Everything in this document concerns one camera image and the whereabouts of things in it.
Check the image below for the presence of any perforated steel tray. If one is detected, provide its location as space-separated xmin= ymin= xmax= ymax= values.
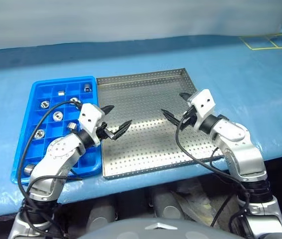
xmin=95 ymin=68 xmax=225 ymax=180

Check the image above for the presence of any grey rounded leg shell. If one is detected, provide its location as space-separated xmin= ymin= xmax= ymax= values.
xmin=87 ymin=196 xmax=116 ymax=232
xmin=152 ymin=191 xmax=184 ymax=221

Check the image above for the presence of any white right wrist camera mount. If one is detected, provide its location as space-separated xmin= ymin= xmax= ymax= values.
xmin=187 ymin=89 xmax=216 ymax=130

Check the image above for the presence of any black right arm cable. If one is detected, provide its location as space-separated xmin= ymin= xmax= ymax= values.
xmin=176 ymin=113 xmax=251 ymax=229

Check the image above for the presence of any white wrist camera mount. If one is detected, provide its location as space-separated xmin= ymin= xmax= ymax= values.
xmin=187 ymin=89 xmax=216 ymax=130
xmin=78 ymin=103 xmax=105 ymax=147

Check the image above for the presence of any grey robot torso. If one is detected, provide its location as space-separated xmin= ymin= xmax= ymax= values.
xmin=78 ymin=219 xmax=282 ymax=239

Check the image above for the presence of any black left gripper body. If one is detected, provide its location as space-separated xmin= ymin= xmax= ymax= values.
xmin=96 ymin=121 xmax=118 ymax=140

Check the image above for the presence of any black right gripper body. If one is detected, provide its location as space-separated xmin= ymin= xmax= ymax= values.
xmin=180 ymin=106 xmax=198 ymax=130

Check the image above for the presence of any blue plastic table cover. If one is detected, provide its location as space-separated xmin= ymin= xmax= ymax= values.
xmin=0 ymin=32 xmax=282 ymax=220

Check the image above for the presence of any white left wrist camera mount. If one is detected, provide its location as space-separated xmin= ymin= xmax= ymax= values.
xmin=78 ymin=103 xmax=105 ymax=147

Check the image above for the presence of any blue compartment plastic tray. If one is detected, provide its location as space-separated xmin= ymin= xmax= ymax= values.
xmin=10 ymin=75 xmax=104 ymax=185

